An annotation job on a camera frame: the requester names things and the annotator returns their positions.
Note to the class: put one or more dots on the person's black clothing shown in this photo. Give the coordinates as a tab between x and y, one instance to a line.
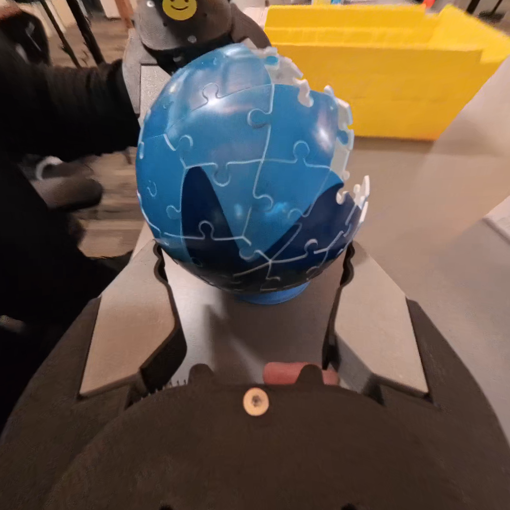
32	271

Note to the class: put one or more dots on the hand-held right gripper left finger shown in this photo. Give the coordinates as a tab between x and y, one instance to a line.
131	330

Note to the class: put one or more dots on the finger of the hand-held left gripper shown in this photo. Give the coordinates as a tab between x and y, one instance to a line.
151	85

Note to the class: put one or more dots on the wooden furniture leg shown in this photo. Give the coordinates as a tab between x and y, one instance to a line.
123	11

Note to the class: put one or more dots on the person's left forearm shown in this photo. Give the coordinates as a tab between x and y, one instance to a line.
59	103

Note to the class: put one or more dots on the black tripod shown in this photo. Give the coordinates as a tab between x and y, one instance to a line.
87	36

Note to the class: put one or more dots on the dark shoe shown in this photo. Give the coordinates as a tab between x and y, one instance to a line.
67	187

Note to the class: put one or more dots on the blue puzzle ball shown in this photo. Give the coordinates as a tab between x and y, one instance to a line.
247	159

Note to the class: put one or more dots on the blue ball stand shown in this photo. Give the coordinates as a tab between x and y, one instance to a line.
275	297

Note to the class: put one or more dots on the yellow plastic bin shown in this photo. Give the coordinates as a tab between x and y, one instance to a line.
378	79

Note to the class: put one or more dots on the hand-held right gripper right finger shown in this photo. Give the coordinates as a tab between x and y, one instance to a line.
374	322

